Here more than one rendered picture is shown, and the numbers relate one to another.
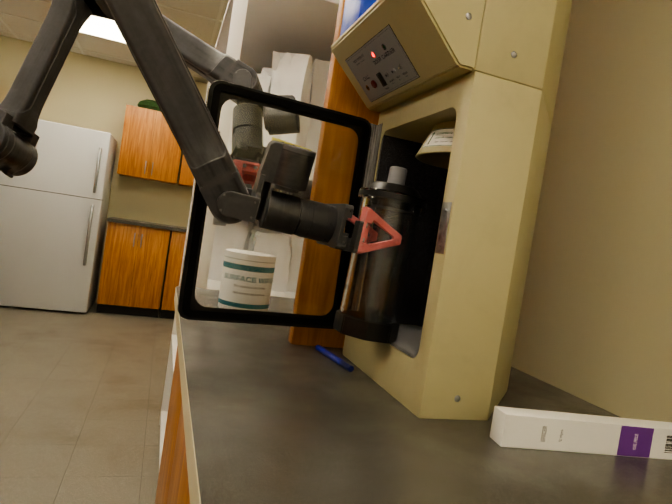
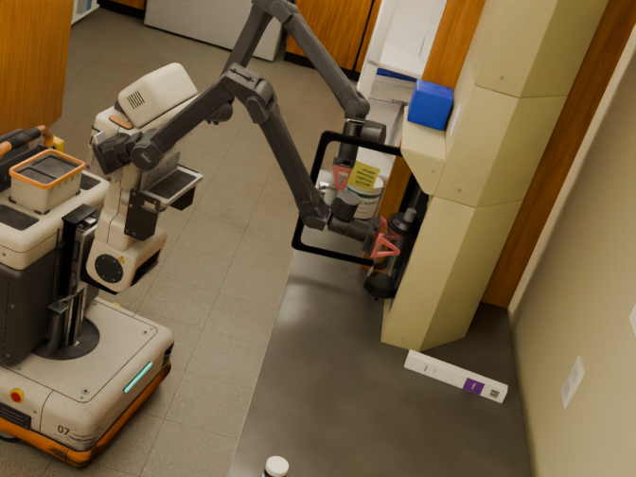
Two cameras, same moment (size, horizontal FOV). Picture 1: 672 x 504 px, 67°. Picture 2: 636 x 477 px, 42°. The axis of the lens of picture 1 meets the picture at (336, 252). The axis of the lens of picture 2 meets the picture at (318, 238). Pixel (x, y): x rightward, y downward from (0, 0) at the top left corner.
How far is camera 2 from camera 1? 1.69 m
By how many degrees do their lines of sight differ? 32
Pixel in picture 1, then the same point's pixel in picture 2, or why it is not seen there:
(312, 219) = (353, 233)
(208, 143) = (304, 194)
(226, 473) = (277, 345)
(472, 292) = (417, 295)
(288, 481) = (296, 354)
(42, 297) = (230, 35)
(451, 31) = (421, 177)
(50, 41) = (246, 44)
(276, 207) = (335, 225)
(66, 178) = not seen: outside the picture
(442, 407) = (394, 340)
